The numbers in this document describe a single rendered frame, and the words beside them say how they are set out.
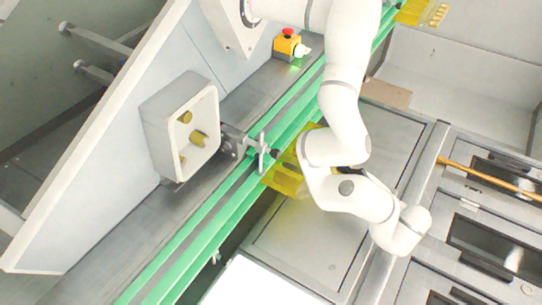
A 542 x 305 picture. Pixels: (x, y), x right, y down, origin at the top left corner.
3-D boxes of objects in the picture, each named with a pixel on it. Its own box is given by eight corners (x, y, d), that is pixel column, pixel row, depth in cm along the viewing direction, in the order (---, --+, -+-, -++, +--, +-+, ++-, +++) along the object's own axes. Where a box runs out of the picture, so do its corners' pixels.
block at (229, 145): (217, 152, 115) (237, 162, 113) (215, 129, 108) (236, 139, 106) (224, 145, 117) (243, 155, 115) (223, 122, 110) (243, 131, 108)
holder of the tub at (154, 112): (157, 184, 106) (180, 196, 103) (137, 106, 86) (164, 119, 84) (198, 147, 116) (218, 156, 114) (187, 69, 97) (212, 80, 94)
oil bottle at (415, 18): (380, 16, 199) (435, 32, 190) (382, 6, 195) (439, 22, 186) (383, 12, 203) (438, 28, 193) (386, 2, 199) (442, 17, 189)
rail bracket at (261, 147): (237, 166, 114) (273, 184, 110) (236, 123, 102) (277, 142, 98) (243, 160, 116) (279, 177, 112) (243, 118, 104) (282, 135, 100)
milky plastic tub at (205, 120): (155, 173, 102) (181, 186, 99) (138, 106, 86) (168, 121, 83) (197, 134, 112) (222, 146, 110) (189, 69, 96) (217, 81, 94)
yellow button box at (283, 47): (271, 56, 136) (289, 62, 133) (272, 36, 130) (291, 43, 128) (281, 47, 140) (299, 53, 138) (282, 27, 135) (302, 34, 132)
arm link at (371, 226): (374, 181, 93) (414, 207, 106) (343, 224, 94) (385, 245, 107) (400, 200, 86) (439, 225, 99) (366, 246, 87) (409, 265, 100)
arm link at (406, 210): (412, 246, 96) (435, 215, 95) (377, 219, 101) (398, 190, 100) (419, 245, 109) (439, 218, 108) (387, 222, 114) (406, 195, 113)
